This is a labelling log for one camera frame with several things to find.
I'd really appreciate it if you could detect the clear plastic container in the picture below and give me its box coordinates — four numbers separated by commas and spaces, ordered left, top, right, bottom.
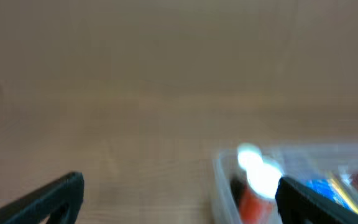
213, 142, 358, 223

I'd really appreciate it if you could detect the orange tube white cap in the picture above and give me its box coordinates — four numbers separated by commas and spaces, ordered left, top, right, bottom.
239, 159, 283, 224

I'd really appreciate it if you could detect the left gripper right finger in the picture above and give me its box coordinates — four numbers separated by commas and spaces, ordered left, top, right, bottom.
275, 177, 358, 224

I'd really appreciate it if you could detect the dark bottle white cap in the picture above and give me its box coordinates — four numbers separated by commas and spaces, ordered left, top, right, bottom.
230, 143, 262, 208

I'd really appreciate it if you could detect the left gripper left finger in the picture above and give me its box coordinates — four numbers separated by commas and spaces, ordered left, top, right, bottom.
0, 172, 85, 224

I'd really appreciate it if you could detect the blue yellow lozenge box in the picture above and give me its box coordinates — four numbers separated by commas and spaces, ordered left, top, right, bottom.
305, 172, 358, 214

